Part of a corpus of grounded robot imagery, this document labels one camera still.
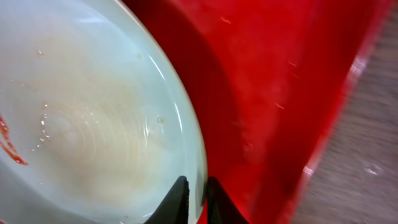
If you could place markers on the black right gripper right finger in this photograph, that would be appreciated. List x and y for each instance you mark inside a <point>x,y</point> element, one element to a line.
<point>220,208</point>

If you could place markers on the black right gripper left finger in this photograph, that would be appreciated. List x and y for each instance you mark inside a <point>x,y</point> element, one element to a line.
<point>175,205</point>

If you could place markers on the red plastic tray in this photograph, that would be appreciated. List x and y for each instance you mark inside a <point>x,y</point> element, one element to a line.
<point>267,80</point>

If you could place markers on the white plate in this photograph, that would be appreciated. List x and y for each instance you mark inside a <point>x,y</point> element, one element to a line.
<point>96,125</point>

